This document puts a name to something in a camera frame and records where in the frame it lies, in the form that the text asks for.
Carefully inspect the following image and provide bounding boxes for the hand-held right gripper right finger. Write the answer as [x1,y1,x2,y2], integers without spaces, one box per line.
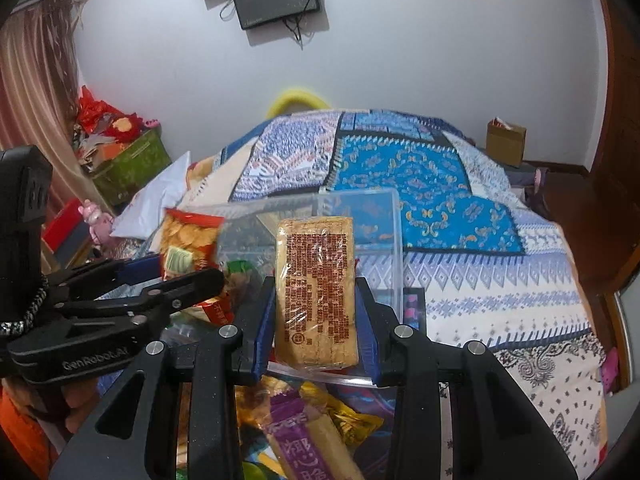
[356,277,581,480]

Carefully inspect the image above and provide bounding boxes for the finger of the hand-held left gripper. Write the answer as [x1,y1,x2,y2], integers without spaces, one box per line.
[42,254,164,294]
[65,267,226,321]

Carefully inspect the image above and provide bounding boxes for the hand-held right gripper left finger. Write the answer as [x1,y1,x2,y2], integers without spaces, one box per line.
[47,274,278,480]

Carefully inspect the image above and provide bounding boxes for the red cracker bag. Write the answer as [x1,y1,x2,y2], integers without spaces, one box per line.
[159,208,236,328]

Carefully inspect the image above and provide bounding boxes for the green snack packet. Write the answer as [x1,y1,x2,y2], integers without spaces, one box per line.
[224,259,257,307]

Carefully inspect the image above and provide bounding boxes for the clear biscuit packet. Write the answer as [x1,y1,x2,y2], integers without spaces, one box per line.
[274,216,361,368]

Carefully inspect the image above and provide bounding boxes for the gold foil snack packet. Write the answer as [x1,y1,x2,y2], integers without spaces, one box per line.
[300,382,383,447]

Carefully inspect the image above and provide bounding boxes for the purple snack packet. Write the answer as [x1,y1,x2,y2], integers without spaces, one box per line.
[262,390,366,480]

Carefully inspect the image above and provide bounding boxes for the clear plastic container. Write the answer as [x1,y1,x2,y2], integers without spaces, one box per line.
[187,187,407,389]

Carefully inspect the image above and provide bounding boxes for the pink toy figure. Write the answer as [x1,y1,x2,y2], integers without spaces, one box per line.
[80,199,118,247]

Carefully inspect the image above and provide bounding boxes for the white pillow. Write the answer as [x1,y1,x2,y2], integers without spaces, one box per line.
[110,151,192,241]

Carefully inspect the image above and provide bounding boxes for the blue patchwork blanket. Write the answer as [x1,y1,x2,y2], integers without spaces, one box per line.
[97,109,608,480]

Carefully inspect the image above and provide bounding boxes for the green storage box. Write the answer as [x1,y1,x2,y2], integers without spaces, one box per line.
[90,127,173,206]

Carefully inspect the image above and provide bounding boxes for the red plastic bag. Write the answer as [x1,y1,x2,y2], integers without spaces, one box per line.
[76,86,126,133]

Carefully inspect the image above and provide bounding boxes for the striped brown curtain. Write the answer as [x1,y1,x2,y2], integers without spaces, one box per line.
[0,0,101,221]

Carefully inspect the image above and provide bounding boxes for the red plush toy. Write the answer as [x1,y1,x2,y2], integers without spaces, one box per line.
[107,114,161,140]

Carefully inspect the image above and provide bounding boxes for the orange cloth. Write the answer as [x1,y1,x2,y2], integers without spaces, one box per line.
[0,385,57,480]

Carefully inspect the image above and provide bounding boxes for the yellow foam tube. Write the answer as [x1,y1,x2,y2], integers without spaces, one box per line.
[267,88,333,118]

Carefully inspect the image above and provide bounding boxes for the dark clothing heap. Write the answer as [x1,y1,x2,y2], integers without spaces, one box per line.
[505,164,551,211]

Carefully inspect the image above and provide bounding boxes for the brown cardboard box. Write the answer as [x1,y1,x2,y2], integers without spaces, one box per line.
[486,117,527,167]

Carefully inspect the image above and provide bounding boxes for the pink slipper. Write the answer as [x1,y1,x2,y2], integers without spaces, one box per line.
[600,350,621,392]

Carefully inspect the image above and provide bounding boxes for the brown wooden door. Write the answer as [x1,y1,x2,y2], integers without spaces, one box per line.
[542,0,640,301]

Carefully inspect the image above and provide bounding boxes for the black monitor cable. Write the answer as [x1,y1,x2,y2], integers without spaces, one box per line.
[282,0,322,52]

